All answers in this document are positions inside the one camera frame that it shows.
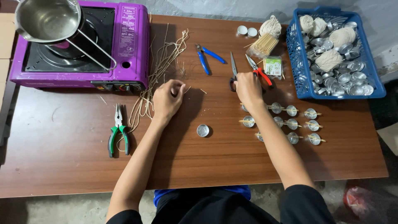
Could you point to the person's left hand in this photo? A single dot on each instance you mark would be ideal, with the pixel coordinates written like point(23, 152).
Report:
point(166, 101)

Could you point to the person's right hand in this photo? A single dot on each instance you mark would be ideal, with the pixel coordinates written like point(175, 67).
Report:
point(248, 90)

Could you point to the person's left fingers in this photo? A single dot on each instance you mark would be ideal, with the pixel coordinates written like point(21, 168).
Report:
point(177, 85)

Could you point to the person's right fingers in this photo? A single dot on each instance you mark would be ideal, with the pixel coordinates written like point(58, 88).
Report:
point(245, 75)

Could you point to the green-labelled toothpick box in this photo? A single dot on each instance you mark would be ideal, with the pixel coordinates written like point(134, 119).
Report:
point(272, 66)

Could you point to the bagged bundle of wooden sticks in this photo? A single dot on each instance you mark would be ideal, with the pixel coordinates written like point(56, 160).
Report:
point(264, 46)

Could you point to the white tealight cup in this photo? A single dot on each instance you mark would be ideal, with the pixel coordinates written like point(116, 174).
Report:
point(252, 32)
point(242, 30)

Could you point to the blue plastic basket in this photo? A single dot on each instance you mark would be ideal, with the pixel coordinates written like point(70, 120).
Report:
point(295, 62)

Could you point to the single empty tin cup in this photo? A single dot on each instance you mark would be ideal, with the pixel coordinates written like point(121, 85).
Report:
point(202, 130)

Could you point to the rows of stick-topped tin cups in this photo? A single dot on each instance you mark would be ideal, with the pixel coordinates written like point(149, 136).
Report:
point(292, 110)

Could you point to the purple portable gas stove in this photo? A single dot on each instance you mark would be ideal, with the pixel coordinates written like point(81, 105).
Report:
point(133, 37)

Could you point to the heap of empty tin cups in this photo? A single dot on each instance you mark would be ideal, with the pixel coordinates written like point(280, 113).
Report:
point(343, 79)

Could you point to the person's blue shorts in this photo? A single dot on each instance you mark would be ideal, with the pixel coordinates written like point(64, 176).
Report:
point(164, 193)

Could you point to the person's black shirt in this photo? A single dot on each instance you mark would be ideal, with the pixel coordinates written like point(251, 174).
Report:
point(217, 208)

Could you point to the flat cardboard sheet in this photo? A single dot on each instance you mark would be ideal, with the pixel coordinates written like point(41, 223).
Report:
point(390, 138)

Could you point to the red plastic bag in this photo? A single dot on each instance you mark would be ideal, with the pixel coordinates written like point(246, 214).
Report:
point(357, 199)

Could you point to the brown cardboard box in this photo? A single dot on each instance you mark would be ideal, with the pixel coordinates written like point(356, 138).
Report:
point(6, 37)

